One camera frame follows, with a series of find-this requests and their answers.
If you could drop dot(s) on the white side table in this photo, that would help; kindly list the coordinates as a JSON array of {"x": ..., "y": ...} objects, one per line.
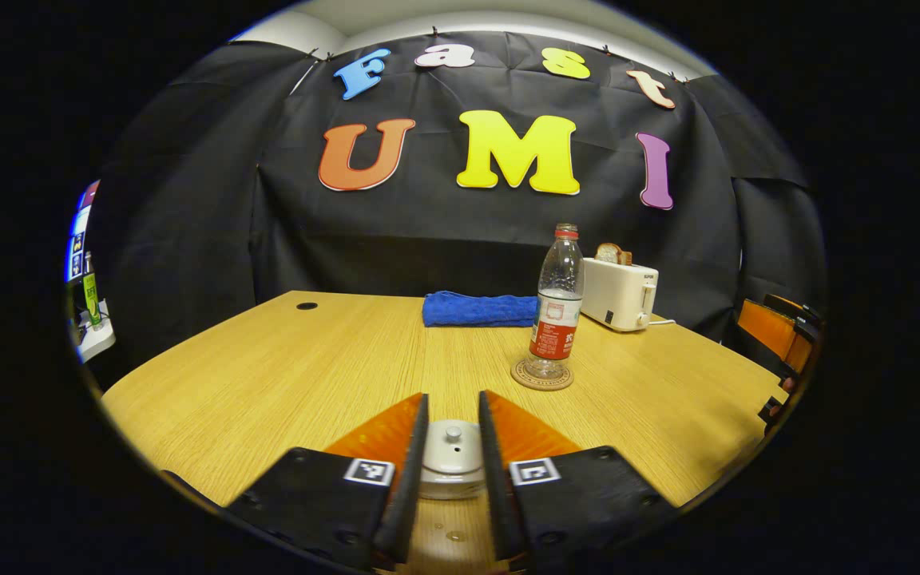
[{"x": 99, "y": 339}]

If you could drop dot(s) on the computer monitor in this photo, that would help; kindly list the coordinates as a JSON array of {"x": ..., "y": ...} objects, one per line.
[{"x": 81, "y": 235}]

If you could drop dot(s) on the white toaster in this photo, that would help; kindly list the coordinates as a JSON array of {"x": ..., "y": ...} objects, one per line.
[{"x": 616, "y": 295}]

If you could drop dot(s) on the clear plastic water bottle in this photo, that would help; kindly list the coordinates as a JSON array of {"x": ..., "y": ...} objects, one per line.
[{"x": 556, "y": 319}]

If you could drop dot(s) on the green drink bottle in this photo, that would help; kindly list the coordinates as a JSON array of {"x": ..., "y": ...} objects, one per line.
[{"x": 92, "y": 295}]

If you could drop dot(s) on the black backdrop cloth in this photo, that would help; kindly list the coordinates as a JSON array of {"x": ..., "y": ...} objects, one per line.
[{"x": 428, "y": 231}]

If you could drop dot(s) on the toasted bread slice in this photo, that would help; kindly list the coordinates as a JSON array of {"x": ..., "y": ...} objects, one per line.
[{"x": 612, "y": 255}]

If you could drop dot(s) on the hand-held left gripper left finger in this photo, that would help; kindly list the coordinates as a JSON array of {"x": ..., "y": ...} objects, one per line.
[{"x": 324, "y": 503}]

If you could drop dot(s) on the blue folded towel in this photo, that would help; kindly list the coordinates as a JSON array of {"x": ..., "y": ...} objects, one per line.
[{"x": 476, "y": 310}]

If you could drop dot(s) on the round brown coaster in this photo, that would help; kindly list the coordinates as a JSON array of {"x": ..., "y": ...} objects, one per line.
[{"x": 520, "y": 377}]

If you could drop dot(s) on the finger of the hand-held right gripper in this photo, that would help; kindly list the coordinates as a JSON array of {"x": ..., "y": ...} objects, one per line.
[
  {"x": 807, "y": 313},
  {"x": 767, "y": 335}
]

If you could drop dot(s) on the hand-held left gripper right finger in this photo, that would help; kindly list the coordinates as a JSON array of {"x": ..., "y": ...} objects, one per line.
[{"x": 580, "y": 503}]

